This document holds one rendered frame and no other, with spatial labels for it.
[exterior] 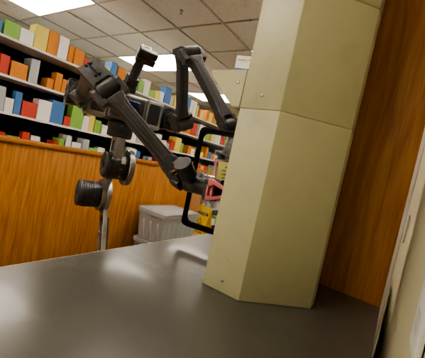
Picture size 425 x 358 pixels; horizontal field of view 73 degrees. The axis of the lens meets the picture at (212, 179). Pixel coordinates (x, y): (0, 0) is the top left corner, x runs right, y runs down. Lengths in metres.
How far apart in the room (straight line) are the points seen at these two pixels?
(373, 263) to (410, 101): 0.50
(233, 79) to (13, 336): 0.69
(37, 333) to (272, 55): 0.73
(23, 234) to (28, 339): 2.18
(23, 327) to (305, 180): 0.63
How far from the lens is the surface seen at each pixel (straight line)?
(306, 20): 0.80
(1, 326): 0.60
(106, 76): 1.05
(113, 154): 1.62
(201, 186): 0.90
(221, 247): 0.76
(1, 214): 2.61
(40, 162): 2.61
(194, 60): 1.33
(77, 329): 0.58
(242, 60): 0.88
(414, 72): 1.09
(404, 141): 1.03
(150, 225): 3.09
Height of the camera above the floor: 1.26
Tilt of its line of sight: 3 degrees down
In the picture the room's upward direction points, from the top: 12 degrees clockwise
